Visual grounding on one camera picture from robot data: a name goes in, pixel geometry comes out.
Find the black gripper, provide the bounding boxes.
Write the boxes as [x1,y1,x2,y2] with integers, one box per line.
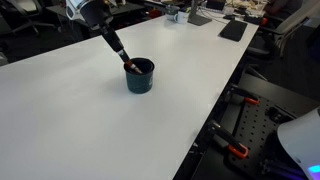
[81,0,132,64]

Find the red marker with white barrel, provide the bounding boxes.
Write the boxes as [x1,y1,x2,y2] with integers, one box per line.
[123,56,144,75]

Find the white robot base with blue light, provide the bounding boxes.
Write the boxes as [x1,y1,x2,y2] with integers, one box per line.
[277,106,320,180]

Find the dark green enamel mug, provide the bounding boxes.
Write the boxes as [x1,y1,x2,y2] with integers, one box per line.
[123,57,156,95]

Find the dark mug with white rim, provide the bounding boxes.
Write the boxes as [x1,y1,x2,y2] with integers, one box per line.
[165,4,181,21]

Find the white ceramic mug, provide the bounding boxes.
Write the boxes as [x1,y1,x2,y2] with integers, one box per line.
[173,10,190,25]

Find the red object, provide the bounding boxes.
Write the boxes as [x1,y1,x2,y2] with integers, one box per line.
[148,9,163,20]

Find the grey monitor stand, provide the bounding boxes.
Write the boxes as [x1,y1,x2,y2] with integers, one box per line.
[187,0,213,27]

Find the black office chair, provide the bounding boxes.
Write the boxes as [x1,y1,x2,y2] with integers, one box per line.
[3,0,56,34]

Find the black rectangular desk pad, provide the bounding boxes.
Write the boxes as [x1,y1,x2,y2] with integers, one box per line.
[218,19,249,43]

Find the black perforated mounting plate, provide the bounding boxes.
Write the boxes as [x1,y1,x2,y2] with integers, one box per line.
[191,73,320,180]

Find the grey office chair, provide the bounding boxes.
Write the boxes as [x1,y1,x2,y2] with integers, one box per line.
[246,0,320,59]

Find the black clamp with orange handle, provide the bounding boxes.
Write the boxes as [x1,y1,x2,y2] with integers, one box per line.
[207,120,250,159]
[223,84,260,106]

